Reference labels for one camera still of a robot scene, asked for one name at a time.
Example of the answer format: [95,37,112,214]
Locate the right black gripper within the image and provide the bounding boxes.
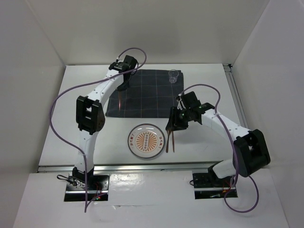
[165,106,191,131]

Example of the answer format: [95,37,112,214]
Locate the copper knife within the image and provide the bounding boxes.
[171,131,175,152]

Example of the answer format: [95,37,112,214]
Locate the copper fork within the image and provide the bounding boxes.
[118,91,122,111]

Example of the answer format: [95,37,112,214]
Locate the dark grey checked cloth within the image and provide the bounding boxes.
[105,69,184,118]

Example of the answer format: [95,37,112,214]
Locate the patterned glass plate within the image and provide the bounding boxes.
[127,123,165,160]

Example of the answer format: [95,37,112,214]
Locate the clear plastic cup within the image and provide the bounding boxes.
[168,69,179,84]

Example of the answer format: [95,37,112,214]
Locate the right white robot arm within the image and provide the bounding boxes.
[165,92,271,186]

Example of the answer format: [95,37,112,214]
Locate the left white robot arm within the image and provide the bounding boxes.
[72,55,138,190]

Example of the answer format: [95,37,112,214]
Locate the copper spoon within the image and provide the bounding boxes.
[165,129,171,153]

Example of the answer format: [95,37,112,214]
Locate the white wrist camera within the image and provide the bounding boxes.
[176,94,185,110]

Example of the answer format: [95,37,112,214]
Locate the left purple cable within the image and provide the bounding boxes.
[49,47,147,213]

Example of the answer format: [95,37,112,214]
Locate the purple cable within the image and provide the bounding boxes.
[177,84,260,213]
[49,47,147,213]

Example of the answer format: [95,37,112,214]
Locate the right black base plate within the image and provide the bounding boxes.
[189,173,238,200]

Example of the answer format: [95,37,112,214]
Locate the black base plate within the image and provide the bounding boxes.
[63,173,110,202]
[189,173,238,200]

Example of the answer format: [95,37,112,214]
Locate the aluminium frame rail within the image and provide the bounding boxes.
[38,64,248,172]

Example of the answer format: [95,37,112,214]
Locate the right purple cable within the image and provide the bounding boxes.
[177,84,260,213]

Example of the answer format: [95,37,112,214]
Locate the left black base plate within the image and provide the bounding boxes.
[63,173,110,202]

